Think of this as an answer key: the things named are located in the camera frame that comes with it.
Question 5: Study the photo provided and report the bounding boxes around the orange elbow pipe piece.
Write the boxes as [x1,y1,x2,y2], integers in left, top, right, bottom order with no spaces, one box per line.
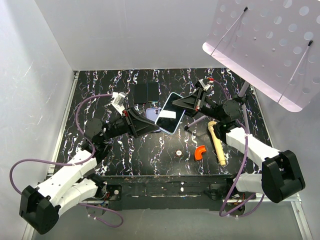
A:
[194,145,207,161]

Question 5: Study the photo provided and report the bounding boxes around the wooden recorder flute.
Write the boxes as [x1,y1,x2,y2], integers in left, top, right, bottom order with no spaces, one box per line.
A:
[207,121,227,167]

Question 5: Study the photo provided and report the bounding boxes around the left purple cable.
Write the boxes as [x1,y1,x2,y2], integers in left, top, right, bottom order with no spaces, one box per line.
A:
[9,93,125,228]

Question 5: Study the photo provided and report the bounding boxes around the black smartphone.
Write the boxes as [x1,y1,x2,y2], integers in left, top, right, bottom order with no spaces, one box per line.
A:
[147,82,160,103]

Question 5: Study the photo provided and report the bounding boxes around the small round white cap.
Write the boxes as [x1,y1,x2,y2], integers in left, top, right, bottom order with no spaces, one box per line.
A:
[175,150,183,157]

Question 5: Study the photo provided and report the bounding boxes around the dark phone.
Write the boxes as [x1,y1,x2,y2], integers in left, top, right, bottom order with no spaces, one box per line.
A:
[133,83,147,105]

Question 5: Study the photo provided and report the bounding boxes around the phone with teal case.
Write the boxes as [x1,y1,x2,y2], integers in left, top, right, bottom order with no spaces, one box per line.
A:
[155,109,185,135]

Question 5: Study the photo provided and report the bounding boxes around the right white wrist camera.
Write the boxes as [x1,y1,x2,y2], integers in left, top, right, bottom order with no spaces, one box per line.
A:
[195,78,212,92]

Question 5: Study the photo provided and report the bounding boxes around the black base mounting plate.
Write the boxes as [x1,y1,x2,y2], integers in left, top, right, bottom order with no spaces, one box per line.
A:
[84,174,231,211]

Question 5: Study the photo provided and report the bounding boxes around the white perforated music stand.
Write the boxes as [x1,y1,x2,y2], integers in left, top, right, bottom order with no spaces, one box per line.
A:
[183,0,320,131]

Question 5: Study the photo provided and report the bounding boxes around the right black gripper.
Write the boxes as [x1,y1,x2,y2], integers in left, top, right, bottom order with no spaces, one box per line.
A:
[170,87,223,123]

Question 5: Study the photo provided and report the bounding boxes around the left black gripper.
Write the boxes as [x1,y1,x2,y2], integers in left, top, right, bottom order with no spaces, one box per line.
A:
[102,106,160,141]

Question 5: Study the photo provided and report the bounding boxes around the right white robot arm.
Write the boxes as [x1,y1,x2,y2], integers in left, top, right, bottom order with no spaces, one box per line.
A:
[172,87,306,203]

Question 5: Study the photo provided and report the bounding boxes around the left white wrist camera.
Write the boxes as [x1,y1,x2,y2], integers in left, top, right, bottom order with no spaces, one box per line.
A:
[111,92,127,115]

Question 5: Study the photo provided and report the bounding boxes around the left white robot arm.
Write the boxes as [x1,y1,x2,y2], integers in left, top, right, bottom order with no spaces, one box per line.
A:
[19,107,158,235]

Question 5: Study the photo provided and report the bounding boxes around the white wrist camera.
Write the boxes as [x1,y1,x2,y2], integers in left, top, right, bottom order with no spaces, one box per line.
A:
[111,92,127,115]
[195,78,212,92]

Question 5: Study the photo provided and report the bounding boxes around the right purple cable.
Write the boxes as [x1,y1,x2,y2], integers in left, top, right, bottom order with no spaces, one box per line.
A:
[212,79,265,218]

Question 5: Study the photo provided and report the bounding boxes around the light blue phone case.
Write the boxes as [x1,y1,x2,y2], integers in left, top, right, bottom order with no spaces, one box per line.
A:
[154,91,186,136]

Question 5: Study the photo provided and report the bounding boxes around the purple cable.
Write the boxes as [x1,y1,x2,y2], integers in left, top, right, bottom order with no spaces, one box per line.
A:
[212,79,265,218]
[9,93,125,228]

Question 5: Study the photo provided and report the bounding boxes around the lilac phone case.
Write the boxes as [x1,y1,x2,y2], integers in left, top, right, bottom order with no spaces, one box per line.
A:
[145,107,161,123]

